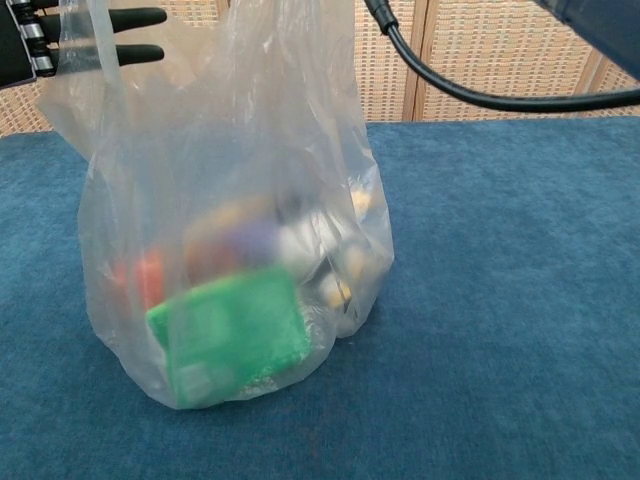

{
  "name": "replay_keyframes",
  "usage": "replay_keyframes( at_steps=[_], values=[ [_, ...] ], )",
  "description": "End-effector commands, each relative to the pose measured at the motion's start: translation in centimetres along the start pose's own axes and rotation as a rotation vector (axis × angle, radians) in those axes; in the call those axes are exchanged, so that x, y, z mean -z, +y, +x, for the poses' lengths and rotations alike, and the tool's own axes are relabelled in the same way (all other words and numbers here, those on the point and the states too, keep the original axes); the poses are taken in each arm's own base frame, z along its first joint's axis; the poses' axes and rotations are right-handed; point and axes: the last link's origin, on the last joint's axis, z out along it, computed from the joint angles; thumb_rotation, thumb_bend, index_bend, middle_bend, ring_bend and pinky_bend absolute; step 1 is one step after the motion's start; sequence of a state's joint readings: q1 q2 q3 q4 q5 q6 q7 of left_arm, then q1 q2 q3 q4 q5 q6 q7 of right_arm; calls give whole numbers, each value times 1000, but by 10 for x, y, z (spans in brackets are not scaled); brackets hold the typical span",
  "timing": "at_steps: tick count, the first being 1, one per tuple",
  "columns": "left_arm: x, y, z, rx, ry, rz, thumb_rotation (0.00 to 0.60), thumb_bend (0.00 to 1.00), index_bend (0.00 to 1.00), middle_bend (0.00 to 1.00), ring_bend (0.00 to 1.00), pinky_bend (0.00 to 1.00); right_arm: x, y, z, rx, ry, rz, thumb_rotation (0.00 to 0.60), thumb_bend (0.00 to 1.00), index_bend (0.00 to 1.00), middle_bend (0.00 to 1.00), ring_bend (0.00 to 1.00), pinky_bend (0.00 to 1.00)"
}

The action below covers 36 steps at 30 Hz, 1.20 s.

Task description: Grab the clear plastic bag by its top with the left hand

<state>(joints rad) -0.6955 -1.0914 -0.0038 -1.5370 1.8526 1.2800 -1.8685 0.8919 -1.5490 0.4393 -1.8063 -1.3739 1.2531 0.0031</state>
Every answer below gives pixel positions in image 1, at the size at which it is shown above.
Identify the green box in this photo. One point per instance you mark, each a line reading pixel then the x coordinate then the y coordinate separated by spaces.
pixel 230 330

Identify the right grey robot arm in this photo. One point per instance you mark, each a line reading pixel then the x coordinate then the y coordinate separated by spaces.
pixel 600 25

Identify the clear plastic shopping bag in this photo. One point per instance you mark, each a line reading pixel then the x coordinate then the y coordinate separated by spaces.
pixel 225 150

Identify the purple brown snack packet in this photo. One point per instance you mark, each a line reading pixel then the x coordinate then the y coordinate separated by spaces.
pixel 235 240

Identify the red orange packet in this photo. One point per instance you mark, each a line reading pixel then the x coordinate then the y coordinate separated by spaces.
pixel 149 280

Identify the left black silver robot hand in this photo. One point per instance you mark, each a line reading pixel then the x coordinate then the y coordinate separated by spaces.
pixel 17 45

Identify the silver yellow snack pouch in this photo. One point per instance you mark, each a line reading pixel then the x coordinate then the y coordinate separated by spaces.
pixel 310 240

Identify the blue carpet table cover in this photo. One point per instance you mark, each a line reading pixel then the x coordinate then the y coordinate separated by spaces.
pixel 500 300

